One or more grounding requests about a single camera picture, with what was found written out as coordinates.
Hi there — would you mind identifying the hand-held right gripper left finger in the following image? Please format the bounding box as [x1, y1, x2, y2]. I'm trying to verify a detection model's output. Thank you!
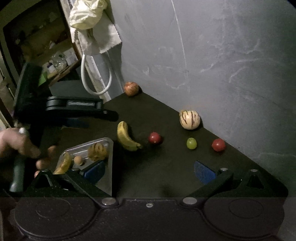
[23, 160, 119, 206]

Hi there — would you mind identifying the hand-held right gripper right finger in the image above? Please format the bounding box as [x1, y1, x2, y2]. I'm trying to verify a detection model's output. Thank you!
[179, 160, 275, 207]

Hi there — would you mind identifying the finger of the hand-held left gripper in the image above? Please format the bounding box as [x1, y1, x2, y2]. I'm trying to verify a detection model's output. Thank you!
[46, 96, 119, 122]
[61, 117, 90, 128]

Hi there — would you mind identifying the metal tray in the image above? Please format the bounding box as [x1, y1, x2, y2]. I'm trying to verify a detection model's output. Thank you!
[54, 137, 114, 197]

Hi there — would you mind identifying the striped pepino melon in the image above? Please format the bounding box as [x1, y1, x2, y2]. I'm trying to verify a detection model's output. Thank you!
[179, 110, 200, 130]
[87, 142, 107, 162]

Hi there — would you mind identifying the red cherry tomato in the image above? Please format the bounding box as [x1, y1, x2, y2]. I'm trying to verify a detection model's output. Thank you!
[148, 132, 162, 145]
[212, 138, 226, 152]

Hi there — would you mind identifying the short brown-spotted banana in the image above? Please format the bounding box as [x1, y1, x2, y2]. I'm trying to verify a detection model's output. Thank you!
[54, 152, 72, 175]

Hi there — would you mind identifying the long yellow banana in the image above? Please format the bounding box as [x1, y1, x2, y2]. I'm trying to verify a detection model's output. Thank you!
[117, 121, 143, 152]

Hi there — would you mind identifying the person's left hand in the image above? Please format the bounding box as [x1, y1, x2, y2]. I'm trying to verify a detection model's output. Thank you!
[0, 127, 57, 179]

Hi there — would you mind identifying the wooden plank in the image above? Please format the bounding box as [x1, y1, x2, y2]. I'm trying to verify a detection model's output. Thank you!
[47, 61, 80, 87]

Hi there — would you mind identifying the small white box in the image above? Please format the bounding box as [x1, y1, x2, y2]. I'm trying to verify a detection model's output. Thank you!
[66, 52, 77, 66]

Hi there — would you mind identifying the clear glass jar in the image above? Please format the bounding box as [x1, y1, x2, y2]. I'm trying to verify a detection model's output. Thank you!
[51, 55, 67, 70]

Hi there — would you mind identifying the red pomegranate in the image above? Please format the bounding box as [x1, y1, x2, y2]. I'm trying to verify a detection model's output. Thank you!
[124, 82, 139, 96]

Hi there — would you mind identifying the white hanging towel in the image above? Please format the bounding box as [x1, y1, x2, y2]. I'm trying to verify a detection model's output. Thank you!
[75, 16, 122, 55]

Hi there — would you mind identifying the cream crumpled cloth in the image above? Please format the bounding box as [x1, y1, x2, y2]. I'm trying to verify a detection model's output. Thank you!
[69, 0, 109, 30]

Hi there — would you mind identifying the white hose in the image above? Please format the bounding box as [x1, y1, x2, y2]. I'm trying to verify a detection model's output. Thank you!
[81, 52, 113, 95]

